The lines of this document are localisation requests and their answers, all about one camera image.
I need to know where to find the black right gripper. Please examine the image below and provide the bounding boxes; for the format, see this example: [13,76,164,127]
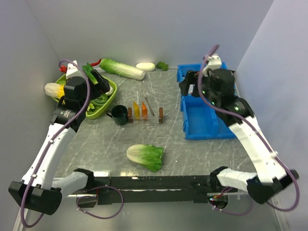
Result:
[179,70,220,107]

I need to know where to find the dark green mug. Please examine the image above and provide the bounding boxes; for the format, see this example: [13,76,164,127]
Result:
[106,105,128,126]

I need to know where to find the clear acrylic holder brown ends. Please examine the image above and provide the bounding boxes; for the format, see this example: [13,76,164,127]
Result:
[128,107,165,124]

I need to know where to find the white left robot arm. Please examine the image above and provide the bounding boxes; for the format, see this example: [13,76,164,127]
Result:
[8,69,110,215]

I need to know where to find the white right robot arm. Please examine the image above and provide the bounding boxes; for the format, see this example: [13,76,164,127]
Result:
[177,68,299,204]

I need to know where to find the light green tray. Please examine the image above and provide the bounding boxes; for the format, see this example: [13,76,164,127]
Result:
[54,76,117,123]

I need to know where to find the green long beans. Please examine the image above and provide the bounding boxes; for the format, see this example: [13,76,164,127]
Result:
[91,94,109,107]

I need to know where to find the long green napa cabbage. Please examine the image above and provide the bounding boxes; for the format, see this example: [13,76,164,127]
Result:
[99,58,145,80]

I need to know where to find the red chili pepper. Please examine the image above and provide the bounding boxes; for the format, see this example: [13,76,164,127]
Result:
[90,59,101,66]

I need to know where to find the green bok choy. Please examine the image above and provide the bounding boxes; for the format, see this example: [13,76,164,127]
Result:
[82,63,114,96]

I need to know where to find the green celery stalks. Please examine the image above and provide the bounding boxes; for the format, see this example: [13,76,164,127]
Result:
[87,103,95,113]

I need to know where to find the green radish leaf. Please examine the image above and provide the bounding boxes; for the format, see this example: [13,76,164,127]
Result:
[155,62,169,71]

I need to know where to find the blue four-compartment bin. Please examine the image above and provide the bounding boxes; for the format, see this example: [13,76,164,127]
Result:
[177,62,238,141]

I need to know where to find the white radish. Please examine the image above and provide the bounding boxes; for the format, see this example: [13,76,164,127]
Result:
[136,63,155,72]

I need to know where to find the yellow napa cabbage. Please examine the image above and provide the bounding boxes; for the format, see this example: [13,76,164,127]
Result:
[44,83,64,102]

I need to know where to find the green napa cabbage front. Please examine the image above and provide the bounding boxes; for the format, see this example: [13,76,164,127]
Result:
[126,144,164,172]

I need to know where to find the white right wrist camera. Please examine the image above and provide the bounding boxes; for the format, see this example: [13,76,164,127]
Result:
[202,53,222,77]

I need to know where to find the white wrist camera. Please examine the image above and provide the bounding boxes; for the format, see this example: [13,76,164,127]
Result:
[65,63,82,79]
[202,53,222,77]

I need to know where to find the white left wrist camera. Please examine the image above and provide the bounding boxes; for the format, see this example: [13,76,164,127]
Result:
[65,63,82,79]

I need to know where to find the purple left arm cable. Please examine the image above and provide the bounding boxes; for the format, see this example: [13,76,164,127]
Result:
[20,59,91,228]

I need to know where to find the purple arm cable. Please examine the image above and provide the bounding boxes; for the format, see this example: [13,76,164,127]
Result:
[197,44,300,212]
[20,59,91,228]

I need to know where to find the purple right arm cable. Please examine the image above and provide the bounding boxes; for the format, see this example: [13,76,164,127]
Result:
[197,44,300,212]

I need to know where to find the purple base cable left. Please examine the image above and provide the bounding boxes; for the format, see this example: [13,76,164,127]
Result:
[76,185,124,219]

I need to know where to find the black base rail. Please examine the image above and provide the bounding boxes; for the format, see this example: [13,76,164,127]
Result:
[94,175,225,205]

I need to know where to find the aluminium frame rail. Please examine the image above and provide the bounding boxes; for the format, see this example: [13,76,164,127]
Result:
[13,174,288,231]

